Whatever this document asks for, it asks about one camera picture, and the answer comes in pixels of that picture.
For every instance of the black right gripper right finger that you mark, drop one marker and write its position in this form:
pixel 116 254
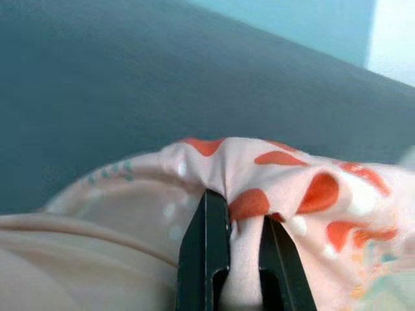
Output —
pixel 282 275

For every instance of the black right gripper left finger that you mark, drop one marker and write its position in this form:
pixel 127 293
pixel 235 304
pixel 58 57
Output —
pixel 202 246

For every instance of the pink pillow with coloured dots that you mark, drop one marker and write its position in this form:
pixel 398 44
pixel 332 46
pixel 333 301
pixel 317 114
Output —
pixel 97 252

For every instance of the teal upholstered headboard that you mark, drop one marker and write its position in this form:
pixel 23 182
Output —
pixel 146 90

